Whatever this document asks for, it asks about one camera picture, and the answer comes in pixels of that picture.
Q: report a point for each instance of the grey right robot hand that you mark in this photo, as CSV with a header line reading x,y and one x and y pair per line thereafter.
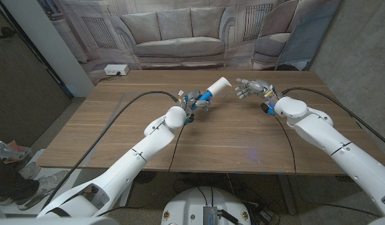
x,y
258,86

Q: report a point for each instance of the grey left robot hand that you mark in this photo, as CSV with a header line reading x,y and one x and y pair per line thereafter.
x,y
192,97

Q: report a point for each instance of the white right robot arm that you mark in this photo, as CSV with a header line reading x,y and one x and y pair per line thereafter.
x,y
336,140

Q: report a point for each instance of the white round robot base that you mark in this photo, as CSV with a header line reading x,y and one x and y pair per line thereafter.
x,y
186,206

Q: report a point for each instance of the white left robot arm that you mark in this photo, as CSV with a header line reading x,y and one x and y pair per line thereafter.
x,y
127,168

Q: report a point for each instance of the grey box on robot base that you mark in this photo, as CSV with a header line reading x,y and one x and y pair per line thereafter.
x,y
209,215

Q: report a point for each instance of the grey blue leaning board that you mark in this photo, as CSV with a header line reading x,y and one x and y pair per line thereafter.
x,y
308,37

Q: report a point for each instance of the printed sofa room backdrop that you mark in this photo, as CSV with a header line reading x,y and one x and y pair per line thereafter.
x,y
180,28

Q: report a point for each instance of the white power strip box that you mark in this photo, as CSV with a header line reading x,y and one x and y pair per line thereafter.
x,y
116,69

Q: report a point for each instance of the dark grey table leg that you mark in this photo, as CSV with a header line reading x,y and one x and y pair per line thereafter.
x,y
287,197

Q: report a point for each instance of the white table leg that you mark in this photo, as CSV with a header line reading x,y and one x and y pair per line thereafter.
x,y
125,198

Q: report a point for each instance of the grey white sneaker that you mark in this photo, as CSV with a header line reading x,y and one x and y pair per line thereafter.
x,y
48,186
30,170

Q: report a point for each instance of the white robot torso edge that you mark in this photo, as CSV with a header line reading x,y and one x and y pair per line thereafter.
x,y
55,221

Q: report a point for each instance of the crumpled plastic bag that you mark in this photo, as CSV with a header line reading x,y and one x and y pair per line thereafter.
x,y
9,153

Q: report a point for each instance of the person leg in black trousers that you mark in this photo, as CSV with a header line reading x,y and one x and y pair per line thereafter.
x,y
11,181

